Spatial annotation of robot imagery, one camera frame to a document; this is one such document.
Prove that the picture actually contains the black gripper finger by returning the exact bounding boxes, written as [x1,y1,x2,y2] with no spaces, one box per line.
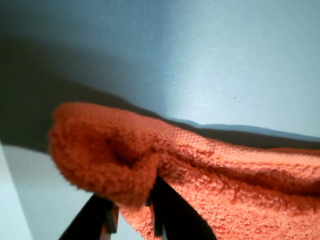
[144,175,218,240]
[59,194,120,240]

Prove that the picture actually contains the orange terry towel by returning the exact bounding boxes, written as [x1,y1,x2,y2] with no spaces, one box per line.
[48,101,320,240]

